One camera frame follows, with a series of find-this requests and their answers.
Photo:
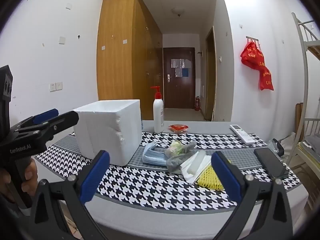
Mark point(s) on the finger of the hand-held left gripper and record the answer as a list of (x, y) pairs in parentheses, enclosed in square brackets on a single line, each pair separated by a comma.
[(65, 120), (46, 115)]

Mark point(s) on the blue door notice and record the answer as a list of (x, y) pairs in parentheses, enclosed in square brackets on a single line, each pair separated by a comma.
[(185, 72)]

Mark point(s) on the houndstooth tablecloth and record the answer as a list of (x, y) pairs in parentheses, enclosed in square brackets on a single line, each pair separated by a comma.
[(155, 187)]

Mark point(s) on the blue face mask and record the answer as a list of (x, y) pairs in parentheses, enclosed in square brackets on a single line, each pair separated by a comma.
[(152, 155)]

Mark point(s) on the red snack packet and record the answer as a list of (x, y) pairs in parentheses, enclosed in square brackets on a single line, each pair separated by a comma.
[(178, 128)]

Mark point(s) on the ceiling lamp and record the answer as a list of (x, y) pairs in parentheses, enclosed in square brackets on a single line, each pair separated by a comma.
[(178, 11)]

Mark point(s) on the red plastic bag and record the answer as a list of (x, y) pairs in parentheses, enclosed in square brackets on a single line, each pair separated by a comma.
[(252, 56), (266, 80)]

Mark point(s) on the silver door notice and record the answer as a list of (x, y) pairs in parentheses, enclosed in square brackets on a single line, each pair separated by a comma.
[(180, 63)]

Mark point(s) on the brown wooden board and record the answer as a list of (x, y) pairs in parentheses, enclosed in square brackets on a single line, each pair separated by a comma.
[(299, 122)]

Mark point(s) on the white paper towel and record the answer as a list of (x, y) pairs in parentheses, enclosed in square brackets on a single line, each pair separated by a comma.
[(191, 177)]

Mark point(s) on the wooden wardrobe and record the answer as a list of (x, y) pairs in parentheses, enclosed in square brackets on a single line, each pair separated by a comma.
[(117, 55)]

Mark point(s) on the red fire extinguisher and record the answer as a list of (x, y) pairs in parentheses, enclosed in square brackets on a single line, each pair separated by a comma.
[(197, 103)]

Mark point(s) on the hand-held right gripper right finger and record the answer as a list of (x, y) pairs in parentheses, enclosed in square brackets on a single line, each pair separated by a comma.
[(226, 177)]

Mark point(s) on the white wall socket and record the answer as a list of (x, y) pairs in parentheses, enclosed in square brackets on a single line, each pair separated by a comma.
[(52, 87)]

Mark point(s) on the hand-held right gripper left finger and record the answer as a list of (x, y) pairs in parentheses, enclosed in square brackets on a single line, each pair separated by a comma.
[(96, 177)]

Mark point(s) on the dark brown entrance door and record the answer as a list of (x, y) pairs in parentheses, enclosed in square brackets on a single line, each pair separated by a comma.
[(178, 90)]

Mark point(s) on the metal wall hook rack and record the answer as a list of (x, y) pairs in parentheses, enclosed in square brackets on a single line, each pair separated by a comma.
[(252, 38)]

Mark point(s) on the person's left hand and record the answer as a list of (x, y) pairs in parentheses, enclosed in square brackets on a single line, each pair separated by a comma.
[(30, 175)]

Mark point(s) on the black smartphone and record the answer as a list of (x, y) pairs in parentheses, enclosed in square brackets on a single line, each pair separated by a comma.
[(270, 162)]

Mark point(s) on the white foam strip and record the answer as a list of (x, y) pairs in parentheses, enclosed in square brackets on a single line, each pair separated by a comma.
[(197, 162)]

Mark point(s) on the white foam box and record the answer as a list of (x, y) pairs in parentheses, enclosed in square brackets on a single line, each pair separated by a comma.
[(105, 135)]

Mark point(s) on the white pump bottle red cap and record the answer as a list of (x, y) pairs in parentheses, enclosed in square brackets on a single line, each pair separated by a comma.
[(158, 115)]

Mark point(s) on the metal bunk bed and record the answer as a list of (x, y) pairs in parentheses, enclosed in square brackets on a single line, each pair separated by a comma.
[(303, 62)]

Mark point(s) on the white wall switch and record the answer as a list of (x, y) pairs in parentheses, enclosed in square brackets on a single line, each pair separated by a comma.
[(59, 86)]

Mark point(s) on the yellow foam net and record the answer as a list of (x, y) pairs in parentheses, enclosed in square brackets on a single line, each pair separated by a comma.
[(207, 180)]

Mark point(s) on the grey sock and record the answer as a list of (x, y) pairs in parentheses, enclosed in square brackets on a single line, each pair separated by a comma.
[(175, 164)]

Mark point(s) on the wooden side door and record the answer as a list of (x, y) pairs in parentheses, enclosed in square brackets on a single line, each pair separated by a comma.
[(210, 80)]

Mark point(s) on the white remote control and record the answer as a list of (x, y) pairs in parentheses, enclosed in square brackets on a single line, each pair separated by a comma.
[(242, 133)]

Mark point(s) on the green snack packet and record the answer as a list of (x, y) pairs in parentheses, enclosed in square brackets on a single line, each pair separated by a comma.
[(175, 147)]

